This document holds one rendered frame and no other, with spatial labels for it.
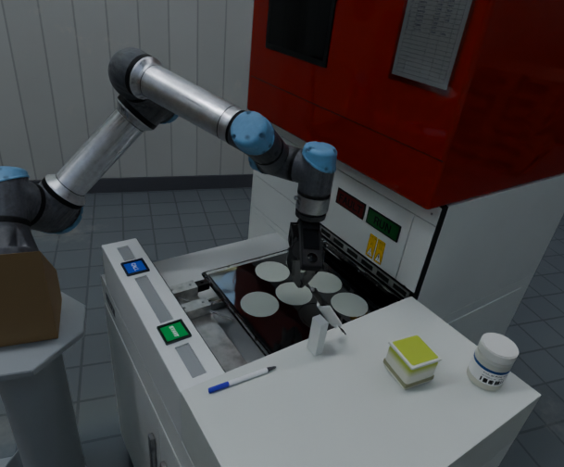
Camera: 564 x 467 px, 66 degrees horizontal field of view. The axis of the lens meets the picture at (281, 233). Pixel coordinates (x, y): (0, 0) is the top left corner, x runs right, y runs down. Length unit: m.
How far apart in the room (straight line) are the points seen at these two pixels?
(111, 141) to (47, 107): 2.41
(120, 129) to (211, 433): 0.75
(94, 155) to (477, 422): 1.04
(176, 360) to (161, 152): 2.87
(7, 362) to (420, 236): 1.00
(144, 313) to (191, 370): 0.19
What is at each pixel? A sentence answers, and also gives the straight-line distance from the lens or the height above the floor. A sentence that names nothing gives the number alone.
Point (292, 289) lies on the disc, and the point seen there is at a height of 0.90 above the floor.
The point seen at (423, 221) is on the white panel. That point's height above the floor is 1.17.
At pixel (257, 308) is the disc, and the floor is 0.90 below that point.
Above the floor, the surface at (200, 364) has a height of 0.96.
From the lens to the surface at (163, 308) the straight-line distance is 1.05.
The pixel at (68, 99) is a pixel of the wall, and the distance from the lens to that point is 3.56.
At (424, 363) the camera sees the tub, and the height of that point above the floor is 1.03.
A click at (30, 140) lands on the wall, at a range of 3.69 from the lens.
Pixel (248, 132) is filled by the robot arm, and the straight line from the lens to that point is 0.84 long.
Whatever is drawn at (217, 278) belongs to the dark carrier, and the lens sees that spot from 1.22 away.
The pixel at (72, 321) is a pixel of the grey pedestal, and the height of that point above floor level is 0.82.
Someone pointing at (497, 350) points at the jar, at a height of 1.06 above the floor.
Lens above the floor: 1.63
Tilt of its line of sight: 30 degrees down
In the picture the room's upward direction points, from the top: 7 degrees clockwise
